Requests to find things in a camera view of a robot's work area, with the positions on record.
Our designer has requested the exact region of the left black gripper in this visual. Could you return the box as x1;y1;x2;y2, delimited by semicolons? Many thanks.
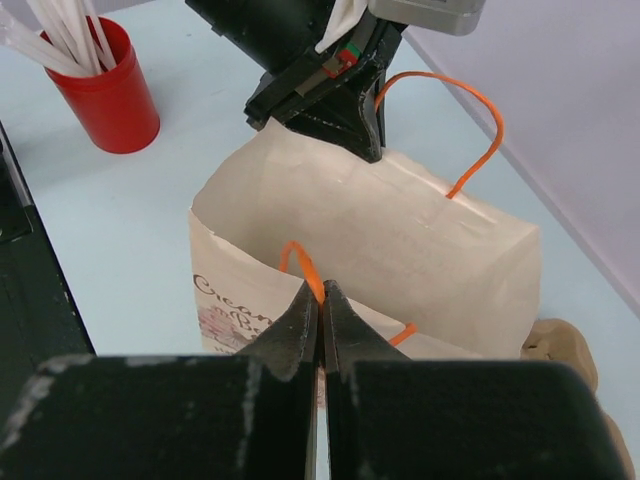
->
188;0;400;163

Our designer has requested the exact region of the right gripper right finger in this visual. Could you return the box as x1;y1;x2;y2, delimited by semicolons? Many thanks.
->
322;281;626;479

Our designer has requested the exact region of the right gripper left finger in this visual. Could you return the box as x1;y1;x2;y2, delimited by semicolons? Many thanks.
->
1;285;319;479

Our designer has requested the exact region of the beige paper takeout bag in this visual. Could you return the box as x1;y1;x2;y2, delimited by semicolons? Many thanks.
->
188;120;542;359

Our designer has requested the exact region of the red cylindrical container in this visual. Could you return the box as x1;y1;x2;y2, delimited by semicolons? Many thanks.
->
45;17;160;154

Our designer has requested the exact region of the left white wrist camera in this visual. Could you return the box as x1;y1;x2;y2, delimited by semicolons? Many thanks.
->
314;0;486;54

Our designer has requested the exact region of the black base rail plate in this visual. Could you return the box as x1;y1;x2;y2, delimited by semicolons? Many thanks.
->
0;130;95;423

